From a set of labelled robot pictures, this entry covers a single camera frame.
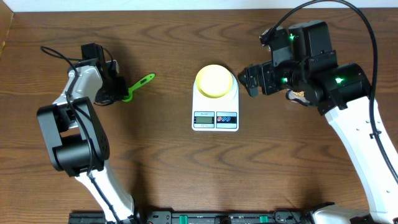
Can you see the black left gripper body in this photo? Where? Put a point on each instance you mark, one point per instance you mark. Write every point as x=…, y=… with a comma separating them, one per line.
x=117, y=88

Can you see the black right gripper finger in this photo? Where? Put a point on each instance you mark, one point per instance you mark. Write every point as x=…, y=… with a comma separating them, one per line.
x=252, y=85
x=252, y=70

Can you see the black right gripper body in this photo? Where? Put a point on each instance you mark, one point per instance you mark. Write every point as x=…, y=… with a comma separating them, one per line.
x=275, y=79

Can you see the green plastic measuring scoop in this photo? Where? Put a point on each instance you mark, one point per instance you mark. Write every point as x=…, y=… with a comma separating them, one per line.
x=137, y=85

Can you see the white digital kitchen scale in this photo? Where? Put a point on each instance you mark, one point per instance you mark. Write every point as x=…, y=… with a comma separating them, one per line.
x=216, y=114

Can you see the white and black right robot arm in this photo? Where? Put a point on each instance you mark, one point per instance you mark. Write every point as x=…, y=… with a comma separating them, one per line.
x=303, y=60

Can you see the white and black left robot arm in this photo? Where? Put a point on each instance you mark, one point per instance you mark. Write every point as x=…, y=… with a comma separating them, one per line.
x=74, y=137

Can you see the yellow plastic bowl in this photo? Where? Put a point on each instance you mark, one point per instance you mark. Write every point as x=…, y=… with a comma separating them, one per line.
x=214, y=81

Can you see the clear plastic container of soybeans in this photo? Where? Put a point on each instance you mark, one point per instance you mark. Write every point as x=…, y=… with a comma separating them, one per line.
x=297, y=97

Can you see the black mounting rail with clamps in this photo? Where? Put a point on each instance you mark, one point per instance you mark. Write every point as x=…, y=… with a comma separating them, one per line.
x=211, y=218

